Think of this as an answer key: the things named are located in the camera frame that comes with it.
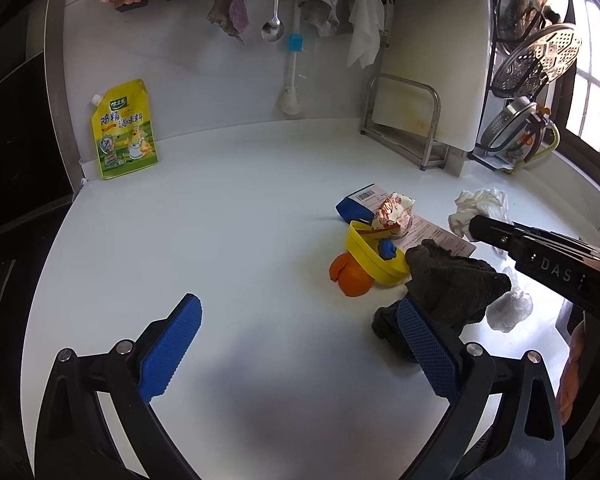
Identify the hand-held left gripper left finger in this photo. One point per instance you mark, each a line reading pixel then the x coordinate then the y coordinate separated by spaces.
pixel 170 345

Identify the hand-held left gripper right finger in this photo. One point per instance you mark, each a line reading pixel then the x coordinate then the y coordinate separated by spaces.
pixel 427 350

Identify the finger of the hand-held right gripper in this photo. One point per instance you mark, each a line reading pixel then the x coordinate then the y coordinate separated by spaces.
pixel 490 235

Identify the white tissue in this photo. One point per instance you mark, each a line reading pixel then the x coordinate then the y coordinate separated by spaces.
pixel 480 205

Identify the white paper receipt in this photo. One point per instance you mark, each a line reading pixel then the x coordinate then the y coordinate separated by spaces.
pixel 430 235

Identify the dark grey cloth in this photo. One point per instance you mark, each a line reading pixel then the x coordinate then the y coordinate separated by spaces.
pixel 450 280

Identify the clear plastic bag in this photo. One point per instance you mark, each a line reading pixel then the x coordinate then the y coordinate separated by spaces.
pixel 510 307

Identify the white red snack wrapper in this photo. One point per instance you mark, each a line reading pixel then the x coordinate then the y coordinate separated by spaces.
pixel 392 215

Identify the yellow plastic container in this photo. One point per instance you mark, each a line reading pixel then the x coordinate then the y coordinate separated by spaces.
pixel 365 255

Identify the blue barcode packet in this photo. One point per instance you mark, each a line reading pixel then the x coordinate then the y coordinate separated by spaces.
pixel 352 207

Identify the person's right hand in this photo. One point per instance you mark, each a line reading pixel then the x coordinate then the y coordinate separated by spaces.
pixel 571 365

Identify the steel colander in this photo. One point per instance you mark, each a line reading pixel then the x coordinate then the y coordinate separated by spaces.
pixel 505 125

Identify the steel cutting board rack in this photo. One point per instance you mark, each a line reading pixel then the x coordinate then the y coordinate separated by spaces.
pixel 405 147

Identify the window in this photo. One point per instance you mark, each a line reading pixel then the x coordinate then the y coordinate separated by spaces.
pixel 595 85

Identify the steel steamer plate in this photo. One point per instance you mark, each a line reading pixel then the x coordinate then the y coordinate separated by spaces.
pixel 540 57

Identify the white cutting board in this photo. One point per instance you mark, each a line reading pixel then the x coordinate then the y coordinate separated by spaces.
pixel 430 50

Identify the yellow seasoning pouch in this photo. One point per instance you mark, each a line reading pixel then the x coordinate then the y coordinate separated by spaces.
pixel 125 130

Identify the white hanging cloth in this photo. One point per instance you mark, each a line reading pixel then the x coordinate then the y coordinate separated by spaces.
pixel 365 25

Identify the white blue brush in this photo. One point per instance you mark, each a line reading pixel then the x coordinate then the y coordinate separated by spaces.
pixel 294 42

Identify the black range hood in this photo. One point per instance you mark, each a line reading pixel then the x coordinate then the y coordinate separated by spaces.
pixel 10 110

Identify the grey hanging cloth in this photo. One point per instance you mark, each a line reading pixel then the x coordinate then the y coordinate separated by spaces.
pixel 317 5

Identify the steel spoon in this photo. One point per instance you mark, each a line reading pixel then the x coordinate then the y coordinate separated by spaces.
pixel 272 30

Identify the grey purple rag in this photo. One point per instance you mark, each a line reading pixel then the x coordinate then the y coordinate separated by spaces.
pixel 230 0

